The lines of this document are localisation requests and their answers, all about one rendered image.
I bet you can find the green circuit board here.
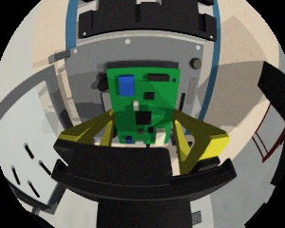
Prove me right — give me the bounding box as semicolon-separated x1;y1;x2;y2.
106;67;181;146

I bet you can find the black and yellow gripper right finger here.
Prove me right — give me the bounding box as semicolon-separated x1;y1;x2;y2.
172;108;230;175

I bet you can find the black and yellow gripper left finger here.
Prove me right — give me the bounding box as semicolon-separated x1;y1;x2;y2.
58;109;115;146

